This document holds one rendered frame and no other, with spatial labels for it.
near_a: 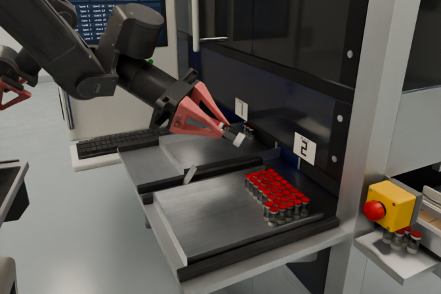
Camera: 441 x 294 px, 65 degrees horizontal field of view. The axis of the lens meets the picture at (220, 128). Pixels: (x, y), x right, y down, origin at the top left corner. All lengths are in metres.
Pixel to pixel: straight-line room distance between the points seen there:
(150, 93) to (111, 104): 1.02
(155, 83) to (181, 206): 0.47
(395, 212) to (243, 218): 0.34
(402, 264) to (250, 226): 0.33
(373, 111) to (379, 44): 0.13
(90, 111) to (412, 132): 1.18
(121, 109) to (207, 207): 0.78
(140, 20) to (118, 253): 1.80
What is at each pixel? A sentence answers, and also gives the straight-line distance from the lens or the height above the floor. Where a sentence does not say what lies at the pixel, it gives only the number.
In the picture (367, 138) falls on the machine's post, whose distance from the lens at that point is 0.76.
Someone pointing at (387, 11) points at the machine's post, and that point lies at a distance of 0.71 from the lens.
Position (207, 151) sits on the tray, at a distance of 1.20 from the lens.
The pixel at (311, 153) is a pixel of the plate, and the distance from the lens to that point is 0.91.
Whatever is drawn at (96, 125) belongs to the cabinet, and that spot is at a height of 0.86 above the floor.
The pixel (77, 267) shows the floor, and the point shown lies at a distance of 2.16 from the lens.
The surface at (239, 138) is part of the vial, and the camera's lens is 0.52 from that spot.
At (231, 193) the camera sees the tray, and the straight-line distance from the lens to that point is 0.97.
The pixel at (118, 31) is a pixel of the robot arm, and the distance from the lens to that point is 0.50.
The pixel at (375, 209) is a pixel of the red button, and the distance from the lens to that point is 0.75.
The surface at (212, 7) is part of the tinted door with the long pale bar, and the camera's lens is 1.35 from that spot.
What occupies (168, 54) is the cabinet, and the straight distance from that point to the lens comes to 1.55.
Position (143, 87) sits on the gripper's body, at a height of 1.27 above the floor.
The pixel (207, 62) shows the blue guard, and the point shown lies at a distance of 1.41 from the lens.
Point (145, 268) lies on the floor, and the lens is 2.06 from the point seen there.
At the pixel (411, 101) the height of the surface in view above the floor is 1.19.
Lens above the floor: 1.41
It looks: 22 degrees down
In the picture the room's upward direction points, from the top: straight up
